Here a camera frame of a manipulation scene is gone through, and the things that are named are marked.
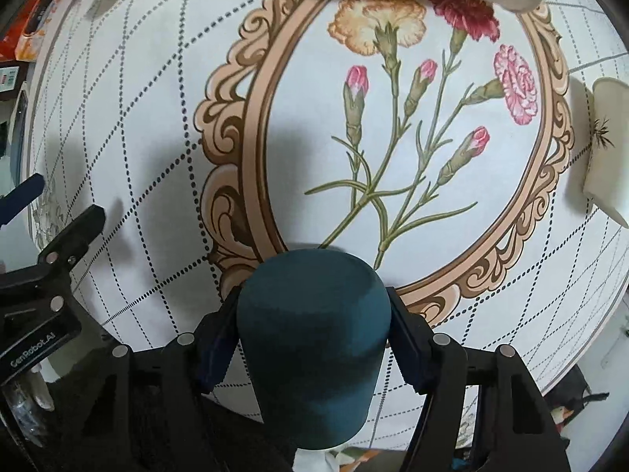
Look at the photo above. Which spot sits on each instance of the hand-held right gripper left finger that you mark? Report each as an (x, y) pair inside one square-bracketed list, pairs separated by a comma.
[(218, 349)]

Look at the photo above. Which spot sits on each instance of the clear plastic wrap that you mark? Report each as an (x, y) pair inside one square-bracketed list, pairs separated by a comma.
[(24, 413)]

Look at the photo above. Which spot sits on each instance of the black box with label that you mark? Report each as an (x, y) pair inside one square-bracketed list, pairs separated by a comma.
[(11, 81)]

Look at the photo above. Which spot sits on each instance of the dark teal cup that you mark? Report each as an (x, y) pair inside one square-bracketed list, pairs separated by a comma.
[(314, 344)]

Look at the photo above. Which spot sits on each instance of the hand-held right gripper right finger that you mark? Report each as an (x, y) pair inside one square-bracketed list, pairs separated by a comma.
[(408, 349)]

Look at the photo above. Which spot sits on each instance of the white cup with dark print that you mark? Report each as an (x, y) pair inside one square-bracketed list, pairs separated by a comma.
[(609, 182)]

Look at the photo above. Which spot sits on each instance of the floral tablecloth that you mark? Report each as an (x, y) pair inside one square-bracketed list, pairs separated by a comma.
[(319, 108)]

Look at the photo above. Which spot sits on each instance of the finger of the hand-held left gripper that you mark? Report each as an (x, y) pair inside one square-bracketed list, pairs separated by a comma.
[(73, 241), (24, 195)]

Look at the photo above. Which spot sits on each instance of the dark flat device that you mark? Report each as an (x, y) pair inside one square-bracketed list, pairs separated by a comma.
[(19, 132)]

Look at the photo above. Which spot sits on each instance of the orange snack packet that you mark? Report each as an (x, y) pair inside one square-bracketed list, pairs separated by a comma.
[(34, 19)]

